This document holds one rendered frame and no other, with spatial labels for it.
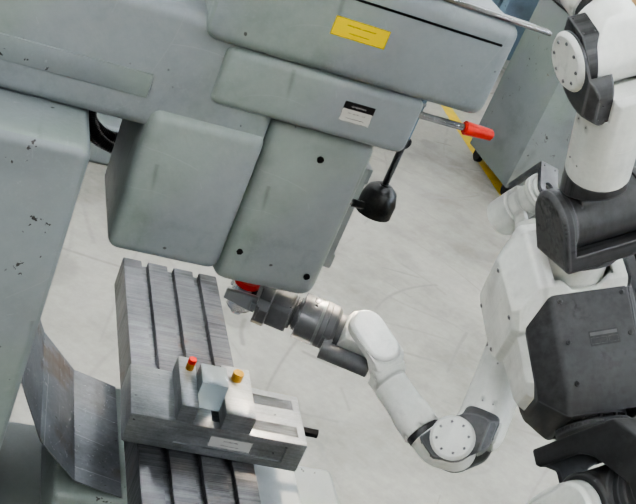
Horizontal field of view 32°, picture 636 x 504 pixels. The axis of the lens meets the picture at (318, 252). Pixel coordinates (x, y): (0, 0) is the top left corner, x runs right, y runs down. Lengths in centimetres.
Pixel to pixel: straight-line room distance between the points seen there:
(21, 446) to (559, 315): 116
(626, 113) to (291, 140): 57
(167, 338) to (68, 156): 87
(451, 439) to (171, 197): 62
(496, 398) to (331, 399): 219
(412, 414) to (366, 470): 192
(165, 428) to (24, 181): 65
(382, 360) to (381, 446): 205
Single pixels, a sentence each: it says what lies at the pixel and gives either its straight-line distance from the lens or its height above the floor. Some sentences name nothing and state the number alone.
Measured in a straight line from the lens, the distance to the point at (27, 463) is 229.
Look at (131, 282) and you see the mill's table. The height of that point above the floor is 93.
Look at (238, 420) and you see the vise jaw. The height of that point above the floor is 103.
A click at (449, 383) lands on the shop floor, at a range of 452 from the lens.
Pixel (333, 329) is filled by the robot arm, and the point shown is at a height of 126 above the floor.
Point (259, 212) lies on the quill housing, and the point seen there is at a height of 146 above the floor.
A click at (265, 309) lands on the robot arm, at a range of 196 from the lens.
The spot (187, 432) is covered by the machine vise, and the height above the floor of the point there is 97.
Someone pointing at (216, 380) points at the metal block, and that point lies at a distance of 208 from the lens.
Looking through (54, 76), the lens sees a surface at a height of 161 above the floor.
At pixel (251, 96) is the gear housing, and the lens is 169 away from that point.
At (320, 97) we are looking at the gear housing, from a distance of 171.
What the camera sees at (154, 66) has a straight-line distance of 167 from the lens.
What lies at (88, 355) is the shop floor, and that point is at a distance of 384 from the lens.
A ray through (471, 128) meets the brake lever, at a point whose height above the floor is 171.
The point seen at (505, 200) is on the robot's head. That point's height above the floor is 162.
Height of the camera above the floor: 226
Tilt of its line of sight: 27 degrees down
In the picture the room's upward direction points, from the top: 24 degrees clockwise
